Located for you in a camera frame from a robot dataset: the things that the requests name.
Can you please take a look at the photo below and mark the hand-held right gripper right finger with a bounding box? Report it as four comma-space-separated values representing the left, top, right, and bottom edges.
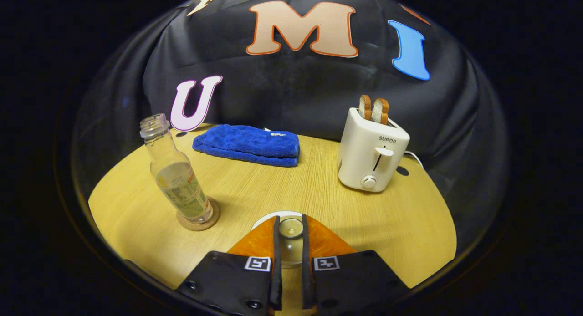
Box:
301, 214, 410, 316

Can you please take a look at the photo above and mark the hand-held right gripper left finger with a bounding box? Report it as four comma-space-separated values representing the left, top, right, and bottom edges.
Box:
177, 215, 283, 316

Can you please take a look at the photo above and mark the round brown coaster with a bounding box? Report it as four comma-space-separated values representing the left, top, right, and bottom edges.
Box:
176, 197, 221, 232

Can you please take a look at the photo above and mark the clear glass water bottle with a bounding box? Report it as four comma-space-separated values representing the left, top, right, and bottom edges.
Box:
139, 113, 215, 224

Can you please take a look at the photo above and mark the blue folded towel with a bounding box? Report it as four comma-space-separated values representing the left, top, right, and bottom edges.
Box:
192, 124, 300, 167

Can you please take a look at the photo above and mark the white toaster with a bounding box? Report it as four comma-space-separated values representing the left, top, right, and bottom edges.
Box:
338, 107, 410, 192

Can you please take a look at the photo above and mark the black backdrop cloth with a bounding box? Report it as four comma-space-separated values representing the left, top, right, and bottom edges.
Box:
73, 0, 508, 244

